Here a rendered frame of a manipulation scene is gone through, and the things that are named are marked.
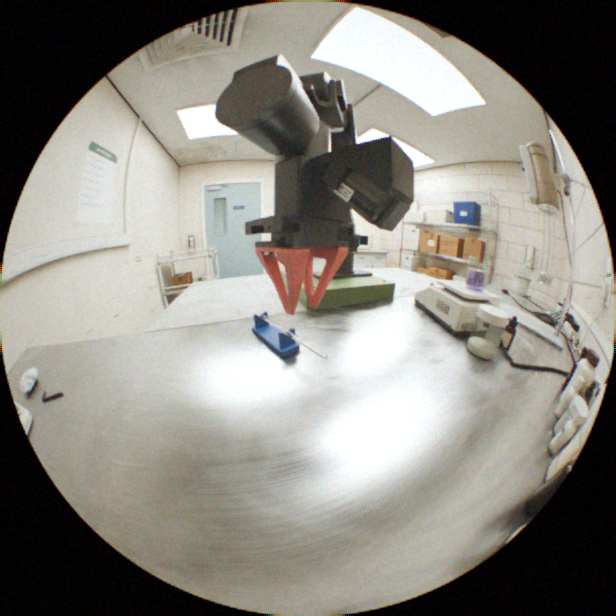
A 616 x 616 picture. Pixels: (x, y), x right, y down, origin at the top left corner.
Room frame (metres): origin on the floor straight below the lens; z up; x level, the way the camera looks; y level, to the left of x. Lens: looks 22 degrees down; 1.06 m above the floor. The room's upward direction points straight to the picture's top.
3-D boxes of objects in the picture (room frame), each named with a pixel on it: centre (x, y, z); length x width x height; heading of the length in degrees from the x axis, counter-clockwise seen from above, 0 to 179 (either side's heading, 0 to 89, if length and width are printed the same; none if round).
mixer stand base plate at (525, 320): (0.25, -0.73, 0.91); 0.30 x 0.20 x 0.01; 20
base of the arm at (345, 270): (0.56, -0.11, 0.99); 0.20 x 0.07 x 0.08; 112
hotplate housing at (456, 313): (0.32, -0.36, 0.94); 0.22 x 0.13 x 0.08; 176
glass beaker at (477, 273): (0.28, -0.35, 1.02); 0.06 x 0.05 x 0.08; 107
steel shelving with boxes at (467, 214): (2.18, -1.94, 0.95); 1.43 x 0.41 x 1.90; 20
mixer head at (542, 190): (0.26, -0.73, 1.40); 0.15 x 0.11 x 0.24; 20
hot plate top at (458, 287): (0.30, -0.36, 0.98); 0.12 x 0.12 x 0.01; 86
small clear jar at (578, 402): (-0.05, -0.33, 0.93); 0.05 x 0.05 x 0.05
